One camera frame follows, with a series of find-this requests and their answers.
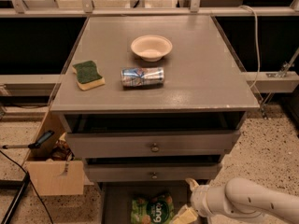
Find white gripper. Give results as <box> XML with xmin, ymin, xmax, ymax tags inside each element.
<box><xmin>170</xmin><ymin>178</ymin><xmax>227</xmax><ymax>224</ymax></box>

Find green rice chip bag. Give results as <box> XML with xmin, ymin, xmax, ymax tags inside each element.
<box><xmin>131</xmin><ymin>192</ymin><xmax>175</xmax><ymax>224</ymax></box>

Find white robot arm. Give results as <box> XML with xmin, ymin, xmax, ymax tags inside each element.
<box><xmin>170</xmin><ymin>177</ymin><xmax>299</xmax><ymax>224</ymax></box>

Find grey middle drawer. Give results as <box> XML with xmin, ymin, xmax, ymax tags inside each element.
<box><xmin>85</xmin><ymin>163</ymin><xmax>221</xmax><ymax>182</ymax></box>

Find grey drawer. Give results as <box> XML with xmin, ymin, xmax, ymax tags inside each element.
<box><xmin>85</xmin><ymin>163</ymin><xmax>221</xmax><ymax>182</ymax></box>
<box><xmin>66</xmin><ymin>130</ymin><xmax>240</xmax><ymax>158</ymax></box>
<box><xmin>99</xmin><ymin>181</ymin><xmax>191</xmax><ymax>224</ymax></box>

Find grey top drawer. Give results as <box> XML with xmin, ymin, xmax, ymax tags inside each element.
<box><xmin>66</xmin><ymin>130</ymin><xmax>240</xmax><ymax>158</ymax></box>

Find grey bottom drawer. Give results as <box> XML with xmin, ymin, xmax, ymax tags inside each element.
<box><xmin>99</xmin><ymin>181</ymin><xmax>191</xmax><ymax>224</ymax></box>

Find grey drawer cabinet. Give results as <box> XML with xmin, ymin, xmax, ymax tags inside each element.
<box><xmin>50</xmin><ymin>14</ymin><xmax>261</xmax><ymax>224</ymax></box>

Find brown snack bags in box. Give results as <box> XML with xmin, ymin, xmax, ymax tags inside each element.
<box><xmin>50</xmin><ymin>133</ymin><xmax>74</xmax><ymax>161</ymax></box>

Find crushed blue soda can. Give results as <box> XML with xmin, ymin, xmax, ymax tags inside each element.
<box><xmin>121</xmin><ymin>67</ymin><xmax>165</xmax><ymax>87</ymax></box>

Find wooden box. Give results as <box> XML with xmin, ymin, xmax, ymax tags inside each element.
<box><xmin>25</xmin><ymin>112</ymin><xmax>85</xmax><ymax>196</ymax></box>

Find white paper bowl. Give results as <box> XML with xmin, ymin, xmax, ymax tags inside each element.
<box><xmin>131</xmin><ymin>35</ymin><xmax>173</xmax><ymax>62</ymax></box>

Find green yellow sponge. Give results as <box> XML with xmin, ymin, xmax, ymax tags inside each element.
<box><xmin>72</xmin><ymin>61</ymin><xmax>106</xmax><ymax>91</ymax></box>

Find black handled tool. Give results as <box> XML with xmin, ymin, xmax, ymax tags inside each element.
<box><xmin>0</xmin><ymin>131</ymin><xmax>54</xmax><ymax>149</ymax></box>

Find metal bracket clamp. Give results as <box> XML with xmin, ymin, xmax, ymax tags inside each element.
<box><xmin>266</xmin><ymin>47</ymin><xmax>299</xmax><ymax>77</ymax></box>

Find black cable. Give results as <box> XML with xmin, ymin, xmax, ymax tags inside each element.
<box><xmin>0</xmin><ymin>150</ymin><xmax>54</xmax><ymax>224</ymax></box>

